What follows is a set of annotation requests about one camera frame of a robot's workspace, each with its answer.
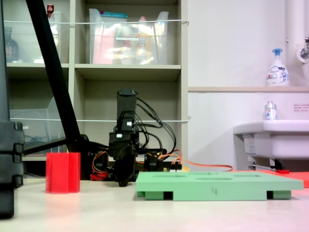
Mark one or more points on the red cross columnar block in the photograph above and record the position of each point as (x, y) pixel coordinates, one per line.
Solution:
(62, 172)

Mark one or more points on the green shape-hole board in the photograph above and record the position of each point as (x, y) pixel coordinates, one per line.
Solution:
(217, 188)

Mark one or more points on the flat orange block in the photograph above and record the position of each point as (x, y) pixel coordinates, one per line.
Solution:
(297, 178)

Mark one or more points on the black table clamp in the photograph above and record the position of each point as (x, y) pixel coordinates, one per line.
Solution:
(152, 162)

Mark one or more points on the black tripod leg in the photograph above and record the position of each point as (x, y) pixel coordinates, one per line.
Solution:
(51, 72)
(43, 146)

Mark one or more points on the low clear plastic bin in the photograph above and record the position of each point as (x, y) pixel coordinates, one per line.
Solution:
(31, 125)

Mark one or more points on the large clear plastic bin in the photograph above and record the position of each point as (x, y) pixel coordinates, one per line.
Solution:
(128, 46)

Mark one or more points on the pink folder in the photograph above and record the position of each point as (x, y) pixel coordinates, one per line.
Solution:
(103, 46)

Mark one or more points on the yellow labelled bottle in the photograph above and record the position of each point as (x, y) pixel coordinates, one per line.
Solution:
(143, 43)

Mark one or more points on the notched black stack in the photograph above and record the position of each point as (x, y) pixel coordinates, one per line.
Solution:
(9, 157)

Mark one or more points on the dark round bottle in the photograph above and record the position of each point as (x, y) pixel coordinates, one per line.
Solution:
(10, 48)

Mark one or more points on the small clear bottle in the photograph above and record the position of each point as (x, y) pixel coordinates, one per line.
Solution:
(271, 112)

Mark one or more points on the brown bottle red cap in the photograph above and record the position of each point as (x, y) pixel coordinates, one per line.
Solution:
(50, 9)

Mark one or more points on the white sink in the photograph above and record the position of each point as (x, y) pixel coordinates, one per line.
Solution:
(277, 142)

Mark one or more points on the white pump soap bottle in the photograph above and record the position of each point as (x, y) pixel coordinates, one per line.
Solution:
(277, 75)

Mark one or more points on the metal faucet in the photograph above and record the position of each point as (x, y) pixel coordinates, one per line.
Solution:
(303, 52)

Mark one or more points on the red wall label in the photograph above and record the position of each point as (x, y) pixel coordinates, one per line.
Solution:
(301, 107)

